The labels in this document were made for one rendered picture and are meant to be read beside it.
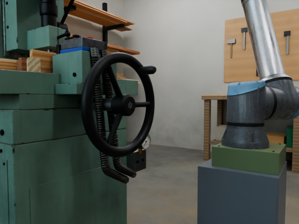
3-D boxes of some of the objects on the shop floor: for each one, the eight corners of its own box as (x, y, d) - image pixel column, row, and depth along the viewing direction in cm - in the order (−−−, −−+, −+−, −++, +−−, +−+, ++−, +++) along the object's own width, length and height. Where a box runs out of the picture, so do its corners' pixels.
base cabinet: (19, 412, 68) (11, 146, 64) (-58, 308, 102) (-67, 129, 98) (129, 302, 105) (128, 128, 101) (45, 252, 139) (42, 120, 134)
